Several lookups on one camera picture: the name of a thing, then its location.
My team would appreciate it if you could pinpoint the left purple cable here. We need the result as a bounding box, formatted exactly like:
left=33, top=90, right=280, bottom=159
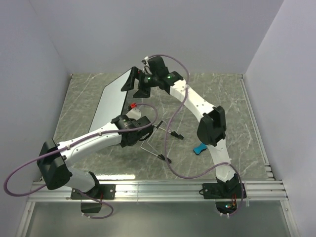
left=3, top=103, right=158, bottom=220

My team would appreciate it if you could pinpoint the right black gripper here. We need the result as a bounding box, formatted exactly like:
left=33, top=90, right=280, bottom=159
left=120, top=67, right=158, bottom=98

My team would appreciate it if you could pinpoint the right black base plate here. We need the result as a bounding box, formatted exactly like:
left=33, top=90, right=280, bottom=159
left=198, top=183, right=247, bottom=199

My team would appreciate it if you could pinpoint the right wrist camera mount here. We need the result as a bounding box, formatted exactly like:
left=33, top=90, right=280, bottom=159
left=142, top=56, right=151, bottom=75

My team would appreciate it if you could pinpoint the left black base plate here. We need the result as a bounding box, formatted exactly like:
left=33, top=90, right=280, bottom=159
left=70, top=184, right=116, bottom=200

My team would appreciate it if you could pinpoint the blue whiteboard eraser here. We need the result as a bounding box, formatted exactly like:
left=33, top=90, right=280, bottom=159
left=193, top=143, right=207, bottom=156

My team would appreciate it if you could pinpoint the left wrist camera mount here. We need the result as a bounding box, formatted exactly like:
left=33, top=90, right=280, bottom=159
left=126, top=103, right=141, bottom=120

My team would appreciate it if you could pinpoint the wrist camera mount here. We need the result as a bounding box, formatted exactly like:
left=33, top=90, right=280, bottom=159
left=126, top=103, right=141, bottom=120
left=142, top=56, right=151, bottom=75

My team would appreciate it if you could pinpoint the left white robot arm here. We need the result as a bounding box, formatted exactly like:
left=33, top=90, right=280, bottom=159
left=37, top=115, right=154, bottom=198

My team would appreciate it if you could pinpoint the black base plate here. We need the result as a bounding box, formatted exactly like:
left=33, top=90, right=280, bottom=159
left=198, top=183, right=247, bottom=199
left=70, top=184, right=116, bottom=200

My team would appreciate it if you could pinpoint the white whiteboard black frame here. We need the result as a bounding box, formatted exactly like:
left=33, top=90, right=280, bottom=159
left=89, top=69, right=131, bottom=132

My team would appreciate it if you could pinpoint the aluminium mounting rail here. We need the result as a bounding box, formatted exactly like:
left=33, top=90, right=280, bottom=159
left=27, top=180, right=288, bottom=202

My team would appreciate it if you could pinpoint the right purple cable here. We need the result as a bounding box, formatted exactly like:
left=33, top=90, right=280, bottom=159
left=145, top=54, right=247, bottom=219

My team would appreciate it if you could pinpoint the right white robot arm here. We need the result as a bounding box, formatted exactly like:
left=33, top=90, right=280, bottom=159
left=121, top=55, right=243, bottom=199

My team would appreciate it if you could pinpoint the purple cable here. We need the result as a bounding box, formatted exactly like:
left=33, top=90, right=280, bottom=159
left=145, top=54, right=247, bottom=219
left=3, top=103, right=158, bottom=220

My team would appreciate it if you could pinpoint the wire whiteboard stand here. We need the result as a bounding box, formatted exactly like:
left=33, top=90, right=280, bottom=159
left=140, top=120, right=184, bottom=163

